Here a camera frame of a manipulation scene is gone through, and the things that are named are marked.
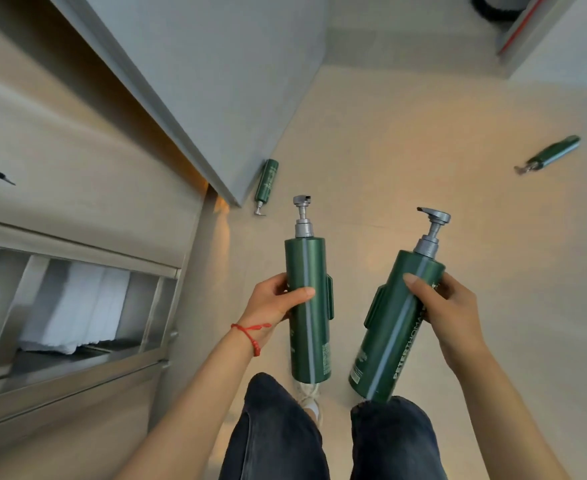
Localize green pump bottle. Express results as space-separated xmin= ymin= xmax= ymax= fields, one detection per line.
xmin=513 ymin=135 xmax=581 ymax=176
xmin=285 ymin=195 xmax=334 ymax=385
xmin=348 ymin=207 xmax=452 ymax=403
xmin=254 ymin=159 xmax=280 ymax=217

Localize stainless steel towel shelf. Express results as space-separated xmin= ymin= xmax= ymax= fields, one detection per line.
xmin=0 ymin=215 xmax=182 ymax=436

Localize dark denim trousers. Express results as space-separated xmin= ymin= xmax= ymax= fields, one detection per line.
xmin=219 ymin=372 xmax=447 ymax=480

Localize folded white towel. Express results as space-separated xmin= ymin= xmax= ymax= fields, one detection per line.
xmin=19 ymin=262 xmax=132 ymax=356

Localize door frame with red strip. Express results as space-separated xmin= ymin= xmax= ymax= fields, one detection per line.
xmin=495 ymin=0 xmax=583 ymax=71

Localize person's right hand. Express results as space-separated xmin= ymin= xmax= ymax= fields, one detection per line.
xmin=403 ymin=272 xmax=490 ymax=368

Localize person's left forearm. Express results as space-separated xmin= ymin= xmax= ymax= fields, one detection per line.
xmin=114 ymin=326 xmax=270 ymax=480

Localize black round bin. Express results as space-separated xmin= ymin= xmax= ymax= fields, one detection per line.
xmin=468 ymin=0 xmax=530 ymax=23

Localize red string bracelet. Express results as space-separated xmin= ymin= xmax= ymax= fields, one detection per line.
xmin=231 ymin=322 xmax=273 ymax=358

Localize person's right forearm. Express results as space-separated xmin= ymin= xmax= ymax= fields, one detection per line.
xmin=441 ymin=340 xmax=582 ymax=480

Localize white shoe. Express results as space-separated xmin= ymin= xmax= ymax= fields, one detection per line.
xmin=297 ymin=381 xmax=323 ymax=428

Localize person's left hand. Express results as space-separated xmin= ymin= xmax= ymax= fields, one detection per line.
xmin=236 ymin=272 xmax=317 ymax=346

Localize grey door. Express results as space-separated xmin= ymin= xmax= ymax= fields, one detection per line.
xmin=46 ymin=0 xmax=330 ymax=209

